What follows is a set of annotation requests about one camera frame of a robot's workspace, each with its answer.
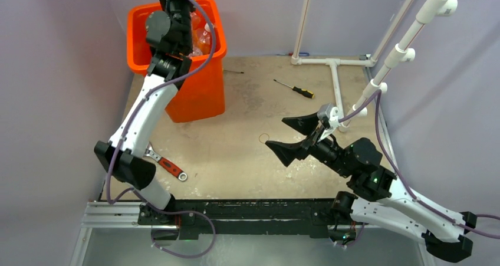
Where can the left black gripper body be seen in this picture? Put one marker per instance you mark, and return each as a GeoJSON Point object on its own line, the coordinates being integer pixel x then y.
{"type": "Point", "coordinates": [177, 9]}

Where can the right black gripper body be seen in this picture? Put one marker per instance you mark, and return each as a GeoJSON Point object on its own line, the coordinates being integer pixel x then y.
{"type": "Point", "coordinates": [325, 150]}

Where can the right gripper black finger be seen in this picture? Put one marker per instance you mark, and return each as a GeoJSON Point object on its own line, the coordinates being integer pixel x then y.
{"type": "Point", "coordinates": [305, 125]}
{"type": "Point", "coordinates": [288, 152]}

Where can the orange drink bottle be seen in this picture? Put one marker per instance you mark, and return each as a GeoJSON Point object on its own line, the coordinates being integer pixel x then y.
{"type": "Point", "coordinates": [201, 36]}

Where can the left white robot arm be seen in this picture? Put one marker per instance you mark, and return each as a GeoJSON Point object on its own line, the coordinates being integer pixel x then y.
{"type": "Point", "coordinates": [169, 37]}

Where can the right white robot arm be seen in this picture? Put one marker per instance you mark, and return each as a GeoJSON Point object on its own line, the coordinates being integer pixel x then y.
{"type": "Point", "coordinates": [376, 195]}

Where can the orange plastic bin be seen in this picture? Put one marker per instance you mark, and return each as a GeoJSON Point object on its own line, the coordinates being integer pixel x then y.
{"type": "Point", "coordinates": [202, 95]}

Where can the rubber band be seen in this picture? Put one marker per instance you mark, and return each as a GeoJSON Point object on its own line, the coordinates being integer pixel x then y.
{"type": "Point", "coordinates": [263, 138]}

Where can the yellow black screwdriver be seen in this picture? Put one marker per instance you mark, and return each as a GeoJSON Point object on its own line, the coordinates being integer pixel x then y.
{"type": "Point", "coordinates": [301, 91]}

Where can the blue cap pen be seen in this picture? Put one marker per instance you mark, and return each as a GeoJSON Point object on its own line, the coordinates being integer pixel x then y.
{"type": "Point", "coordinates": [300, 54]}

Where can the thin metal rod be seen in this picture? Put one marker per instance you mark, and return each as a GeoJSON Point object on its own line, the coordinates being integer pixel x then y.
{"type": "Point", "coordinates": [231, 71]}

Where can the white PVC diagonal pole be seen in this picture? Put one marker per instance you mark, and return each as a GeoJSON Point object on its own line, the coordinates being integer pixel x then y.
{"type": "Point", "coordinates": [401, 52]}

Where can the white PVC pipe frame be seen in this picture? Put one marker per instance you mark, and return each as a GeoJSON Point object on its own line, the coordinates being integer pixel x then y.
{"type": "Point", "coordinates": [333, 28]}

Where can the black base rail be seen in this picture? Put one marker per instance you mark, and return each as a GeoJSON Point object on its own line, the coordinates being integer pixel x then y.
{"type": "Point", "coordinates": [316, 218]}

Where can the red handle adjustable wrench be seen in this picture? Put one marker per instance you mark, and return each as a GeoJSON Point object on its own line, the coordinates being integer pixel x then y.
{"type": "Point", "coordinates": [166, 164]}

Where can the aluminium frame rail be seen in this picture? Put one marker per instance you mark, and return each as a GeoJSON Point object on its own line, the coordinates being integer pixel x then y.
{"type": "Point", "coordinates": [98, 215]}

